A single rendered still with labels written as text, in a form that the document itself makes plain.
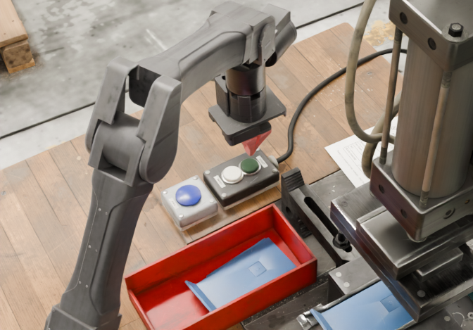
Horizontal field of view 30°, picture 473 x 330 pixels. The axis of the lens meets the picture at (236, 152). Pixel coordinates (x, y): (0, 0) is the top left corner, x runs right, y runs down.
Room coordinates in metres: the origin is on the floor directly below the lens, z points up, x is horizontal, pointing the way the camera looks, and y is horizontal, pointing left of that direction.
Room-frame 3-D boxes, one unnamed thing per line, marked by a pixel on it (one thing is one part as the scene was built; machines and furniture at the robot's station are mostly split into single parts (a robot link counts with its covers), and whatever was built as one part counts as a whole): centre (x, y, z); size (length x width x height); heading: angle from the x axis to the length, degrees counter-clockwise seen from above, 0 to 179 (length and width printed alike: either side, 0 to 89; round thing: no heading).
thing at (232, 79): (0.91, -0.02, 1.15); 0.07 x 0.06 x 0.07; 145
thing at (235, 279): (0.71, 0.00, 0.92); 0.15 x 0.07 x 0.03; 124
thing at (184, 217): (0.86, 0.08, 0.90); 0.07 x 0.07 x 0.06; 27
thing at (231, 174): (0.89, 0.01, 0.93); 0.03 x 0.03 x 0.02
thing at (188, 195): (0.86, 0.08, 0.93); 0.04 x 0.04 x 0.02
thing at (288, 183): (0.82, -0.09, 0.95); 0.06 x 0.03 x 0.09; 27
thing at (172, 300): (0.70, 0.03, 0.93); 0.25 x 0.12 x 0.06; 117
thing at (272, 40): (0.94, -0.04, 1.18); 0.12 x 0.09 x 0.12; 145
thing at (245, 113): (0.91, -0.02, 1.08); 0.10 x 0.07 x 0.07; 116
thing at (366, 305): (0.60, -0.17, 1.00); 0.15 x 0.07 x 0.03; 117
